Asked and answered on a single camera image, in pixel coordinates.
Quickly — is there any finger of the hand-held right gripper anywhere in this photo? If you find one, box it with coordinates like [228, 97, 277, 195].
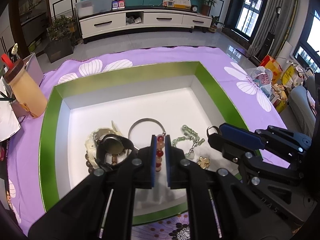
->
[219, 123, 313, 153]
[207, 133, 304, 186]

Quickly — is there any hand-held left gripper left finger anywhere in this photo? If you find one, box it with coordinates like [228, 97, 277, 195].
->
[27, 134, 158, 240]

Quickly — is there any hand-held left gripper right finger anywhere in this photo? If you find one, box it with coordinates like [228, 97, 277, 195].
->
[165, 134, 293, 240]

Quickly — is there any pink and red bead necklace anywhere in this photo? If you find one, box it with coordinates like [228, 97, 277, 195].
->
[155, 135, 166, 172]

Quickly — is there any gold brooch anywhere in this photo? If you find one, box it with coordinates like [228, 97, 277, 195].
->
[197, 156, 211, 169]

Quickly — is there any black wristwatch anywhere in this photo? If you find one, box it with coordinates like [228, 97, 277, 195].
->
[95, 134, 140, 172]

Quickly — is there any green jade bracelet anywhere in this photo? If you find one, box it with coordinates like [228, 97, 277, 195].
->
[172, 124, 206, 159]

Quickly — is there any silver bangle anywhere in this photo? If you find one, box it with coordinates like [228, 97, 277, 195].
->
[128, 118, 167, 150]

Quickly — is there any brown bead bracelet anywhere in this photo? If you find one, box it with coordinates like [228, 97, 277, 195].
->
[85, 152, 120, 174]

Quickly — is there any green cardboard box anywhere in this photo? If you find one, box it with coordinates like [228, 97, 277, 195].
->
[39, 60, 250, 227]

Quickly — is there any white printed plastic bag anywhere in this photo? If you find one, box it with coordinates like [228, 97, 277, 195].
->
[246, 66, 273, 98]

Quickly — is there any grey sofa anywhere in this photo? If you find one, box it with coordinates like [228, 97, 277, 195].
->
[290, 76, 320, 130]

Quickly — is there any yellow and red bag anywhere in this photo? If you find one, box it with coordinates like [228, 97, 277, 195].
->
[260, 55, 284, 83]

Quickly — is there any purple floral cloth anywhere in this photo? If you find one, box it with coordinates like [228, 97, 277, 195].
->
[6, 46, 288, 240]

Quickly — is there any small potted floor plant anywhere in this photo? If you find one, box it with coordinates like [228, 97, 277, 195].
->
[209, 15, 225, 33]

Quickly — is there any bright side window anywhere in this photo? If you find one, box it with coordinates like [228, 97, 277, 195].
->
[294, 17, 320, 73]

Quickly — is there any striped curtain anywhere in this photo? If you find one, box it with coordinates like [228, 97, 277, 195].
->
[250, 0, 300, 65]

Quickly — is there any dark-framed window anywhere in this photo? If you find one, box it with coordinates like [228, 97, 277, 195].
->
[235, 0, 265, 39]

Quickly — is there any potted plant in brown pot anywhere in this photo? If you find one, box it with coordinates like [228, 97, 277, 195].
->
[199, 0, 218, 15]

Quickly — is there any white TV cabinet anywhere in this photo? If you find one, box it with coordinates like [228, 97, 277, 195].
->
[77, 5, 219, 39]

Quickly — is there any bushy plant in dark planter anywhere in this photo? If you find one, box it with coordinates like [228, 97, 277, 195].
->
[46, 15, 78, 63]

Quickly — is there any beige tumbler with brown lid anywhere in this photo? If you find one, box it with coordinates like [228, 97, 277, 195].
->
[1, 44, 48, 119]

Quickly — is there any yellow and white box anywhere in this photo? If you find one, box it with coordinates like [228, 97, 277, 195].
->
[172, 0, 191, 9]

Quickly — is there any grey flat panel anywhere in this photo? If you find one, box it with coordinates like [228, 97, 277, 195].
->
[24, 53, 45, 87]

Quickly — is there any white paper sheet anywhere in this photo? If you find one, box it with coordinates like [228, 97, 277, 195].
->
[0, 77, 22, 142]

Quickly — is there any clear plastic storage box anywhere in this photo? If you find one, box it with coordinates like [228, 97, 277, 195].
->
[75, 0, 114, 15]

